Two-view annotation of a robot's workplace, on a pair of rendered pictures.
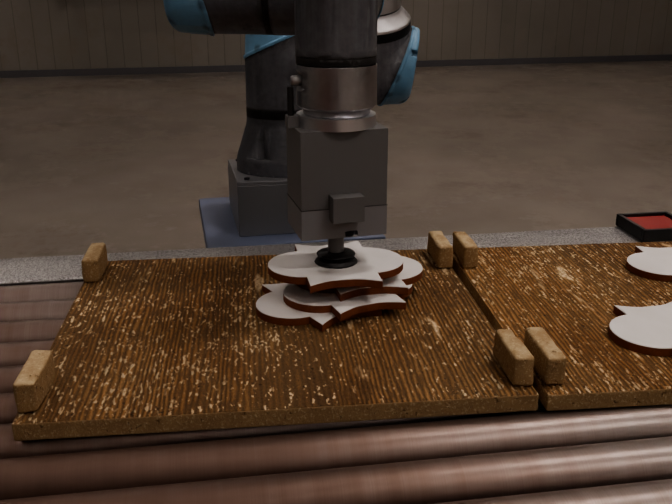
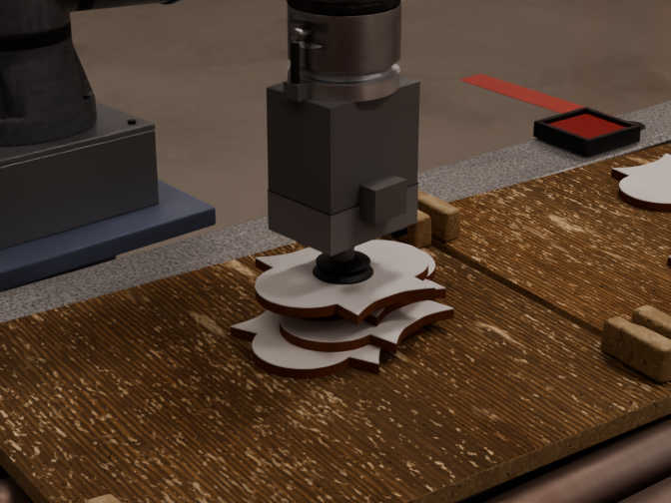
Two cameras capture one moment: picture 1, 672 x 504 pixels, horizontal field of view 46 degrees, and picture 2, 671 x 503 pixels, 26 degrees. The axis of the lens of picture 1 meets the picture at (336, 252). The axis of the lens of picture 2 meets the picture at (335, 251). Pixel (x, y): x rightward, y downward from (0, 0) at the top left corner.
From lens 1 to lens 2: 0.48 m
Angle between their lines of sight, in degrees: 27
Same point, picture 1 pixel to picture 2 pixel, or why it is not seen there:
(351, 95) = (388, 47)
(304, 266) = (314, 288)
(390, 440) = (577, 485)
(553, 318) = (614, 288)
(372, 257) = (380, 255)
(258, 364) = (353, 437)
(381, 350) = (474, 379)
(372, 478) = not seen: outside the picture
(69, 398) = not seen: outside the picture
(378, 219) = (409, 205)
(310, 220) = (339, 225)
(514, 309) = (561, 286)
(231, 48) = not seen: outside the picture
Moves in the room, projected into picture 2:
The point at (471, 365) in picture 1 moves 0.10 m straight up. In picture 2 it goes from (591, 371) to (602, 236)
